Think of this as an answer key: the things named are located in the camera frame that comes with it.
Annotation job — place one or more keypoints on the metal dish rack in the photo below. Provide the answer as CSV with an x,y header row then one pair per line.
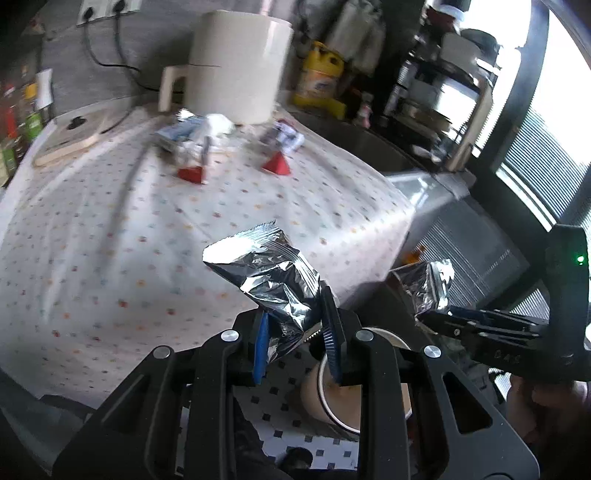
x,y
443,92

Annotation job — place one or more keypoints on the person's right hand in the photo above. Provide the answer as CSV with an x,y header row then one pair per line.
x,y
545,408

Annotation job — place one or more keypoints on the grey ribbed appliance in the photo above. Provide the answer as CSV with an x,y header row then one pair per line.
x,y
461,244

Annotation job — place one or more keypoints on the white flat appliance black knob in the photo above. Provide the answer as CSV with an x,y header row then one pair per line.
x,y
69,138

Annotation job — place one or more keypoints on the row of condiment bottles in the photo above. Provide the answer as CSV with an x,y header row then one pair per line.
x,y
18,134

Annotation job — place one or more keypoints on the white paper cup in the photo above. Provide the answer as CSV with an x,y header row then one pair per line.
x,y
341,406

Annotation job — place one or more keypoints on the white wall socket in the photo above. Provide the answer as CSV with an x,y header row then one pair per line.
x,y
108,9

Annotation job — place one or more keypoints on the large silver foil wrapper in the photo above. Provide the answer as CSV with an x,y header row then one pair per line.
x,y
263,272

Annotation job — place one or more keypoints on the red triangular wrapper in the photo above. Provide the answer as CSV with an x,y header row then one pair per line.
x,y
191,175
277,165

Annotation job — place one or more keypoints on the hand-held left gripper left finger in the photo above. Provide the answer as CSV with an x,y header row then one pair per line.
x,y
261,350

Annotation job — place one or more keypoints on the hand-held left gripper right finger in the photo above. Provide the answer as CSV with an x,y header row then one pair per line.
x,y
330,341

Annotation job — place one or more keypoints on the white crumpled tissue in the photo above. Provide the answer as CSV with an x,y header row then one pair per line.
x,y
219,124

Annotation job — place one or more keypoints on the blue and white box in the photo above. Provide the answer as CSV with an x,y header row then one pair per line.
x,y
178,134

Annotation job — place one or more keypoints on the small silver foil wrapper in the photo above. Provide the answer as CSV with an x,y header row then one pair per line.
x,y
429,286

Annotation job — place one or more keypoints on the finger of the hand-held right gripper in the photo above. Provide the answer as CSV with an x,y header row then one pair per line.
x,y
452,327
498,317

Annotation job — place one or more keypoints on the dark sink basin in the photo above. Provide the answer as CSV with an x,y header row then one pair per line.
x,y
360,143

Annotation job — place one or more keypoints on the yellow plastic bottle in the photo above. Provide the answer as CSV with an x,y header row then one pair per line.
x,y
318,74

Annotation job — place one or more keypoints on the printed plastic wrapper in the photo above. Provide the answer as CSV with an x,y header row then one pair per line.
x,y
286,136

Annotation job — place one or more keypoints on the white air fryer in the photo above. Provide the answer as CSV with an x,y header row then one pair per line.
x,y
231,69

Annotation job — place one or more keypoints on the grey hanging cloth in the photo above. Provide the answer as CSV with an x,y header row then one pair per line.
x,y
355,37

